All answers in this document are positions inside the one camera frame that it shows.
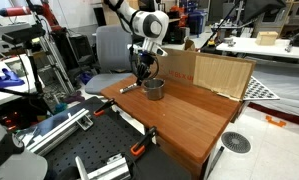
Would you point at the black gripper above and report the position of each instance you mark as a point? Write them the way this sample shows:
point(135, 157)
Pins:
point(143, 67)

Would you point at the black Expo marker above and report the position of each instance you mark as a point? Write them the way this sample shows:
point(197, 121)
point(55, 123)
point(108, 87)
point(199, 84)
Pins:
point(128, 88)

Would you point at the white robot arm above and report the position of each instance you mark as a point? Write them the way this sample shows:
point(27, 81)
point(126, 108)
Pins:
point(152, 26)

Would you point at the grey office chair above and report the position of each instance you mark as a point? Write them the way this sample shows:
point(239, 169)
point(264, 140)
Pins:
point(113, 56)

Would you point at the far orange-black clamp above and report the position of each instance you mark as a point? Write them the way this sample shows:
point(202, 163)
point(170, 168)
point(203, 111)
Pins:
point(101, 110)

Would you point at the orange-black clamp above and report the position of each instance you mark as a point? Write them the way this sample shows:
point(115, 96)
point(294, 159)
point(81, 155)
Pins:
point(139, 148)
point(101, 110)

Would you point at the black perforated breadboard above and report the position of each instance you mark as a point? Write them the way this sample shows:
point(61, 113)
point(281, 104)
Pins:
point(111, 134)

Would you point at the wooden table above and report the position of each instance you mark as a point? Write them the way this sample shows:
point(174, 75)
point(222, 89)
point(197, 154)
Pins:
point(189, 119)

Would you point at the near orange-black clamp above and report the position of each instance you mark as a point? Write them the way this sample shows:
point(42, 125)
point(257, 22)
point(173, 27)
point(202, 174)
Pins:
point(139, 148)

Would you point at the cardboard backboard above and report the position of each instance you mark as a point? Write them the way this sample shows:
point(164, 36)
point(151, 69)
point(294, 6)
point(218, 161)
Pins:
point(223, 75)

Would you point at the white work table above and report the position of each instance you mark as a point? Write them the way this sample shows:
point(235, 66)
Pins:
point(249, 46)

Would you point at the round floor drain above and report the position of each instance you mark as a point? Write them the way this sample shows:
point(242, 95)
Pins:
point(236, 142)

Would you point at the checkerboard calibration board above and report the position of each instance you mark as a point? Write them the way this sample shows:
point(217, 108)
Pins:
point(258, 91)

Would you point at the small wooden box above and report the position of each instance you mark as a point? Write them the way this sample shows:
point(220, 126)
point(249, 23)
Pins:
point(266, 38)

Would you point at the steel bowl with handles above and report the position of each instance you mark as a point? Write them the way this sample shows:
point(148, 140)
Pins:
point(154, 89)

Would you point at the aluminium extrusion rail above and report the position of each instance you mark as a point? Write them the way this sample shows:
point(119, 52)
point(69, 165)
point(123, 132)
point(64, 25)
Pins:
point(80, 120)

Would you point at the black camera on tripod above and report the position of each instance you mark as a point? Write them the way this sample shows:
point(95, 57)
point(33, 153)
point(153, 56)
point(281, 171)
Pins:
point(25, 37)

